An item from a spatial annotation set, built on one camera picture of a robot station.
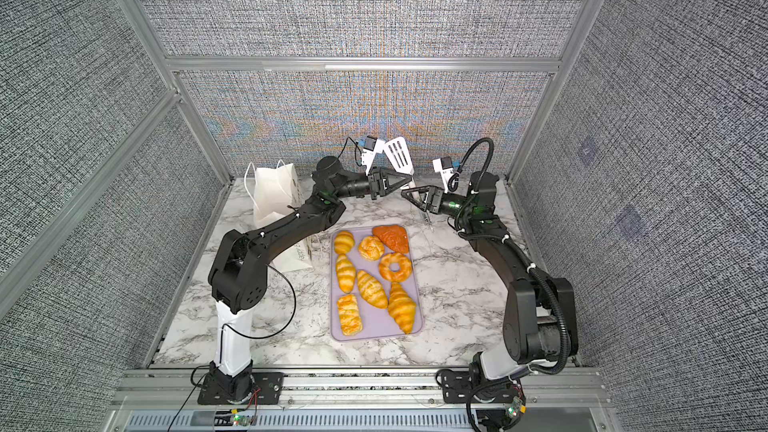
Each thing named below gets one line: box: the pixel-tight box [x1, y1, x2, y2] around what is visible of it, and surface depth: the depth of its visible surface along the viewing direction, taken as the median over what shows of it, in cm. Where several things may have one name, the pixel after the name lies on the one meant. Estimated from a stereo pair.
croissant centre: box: [357, 270, 388, 309], surface depth 87 cm
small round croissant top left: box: [334, 230, 355, 255], surface depth 99 cm
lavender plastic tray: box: [330, 225, 423, 342], surface depth 91 cm
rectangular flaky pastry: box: [336, 294, 363, 336], surface depth 83 cm
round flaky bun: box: [358, 236, 385, 261], surface depth 97 cm
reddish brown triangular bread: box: [372, 224, 409, 254], surface depth 99 cm
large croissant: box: [388, 282, 416, 334], surface depth 85 cm
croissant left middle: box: [336, 254, 357, 294], surface depth 92 cm
